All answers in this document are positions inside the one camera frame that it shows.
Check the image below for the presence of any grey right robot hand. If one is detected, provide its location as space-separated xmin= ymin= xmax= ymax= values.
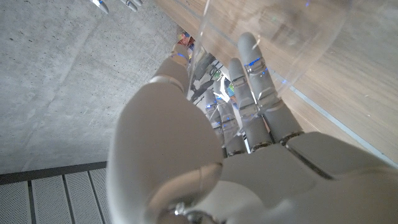
xmin=89 ymin=0 xmax=144 ymax=15

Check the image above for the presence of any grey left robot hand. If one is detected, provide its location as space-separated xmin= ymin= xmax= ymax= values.
xmin=106 ymin=32 xmax=398 ymax=224

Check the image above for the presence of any clear drinking glass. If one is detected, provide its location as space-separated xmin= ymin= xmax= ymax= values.
xmin=185 ymin=0 xmax=354 ymax=147

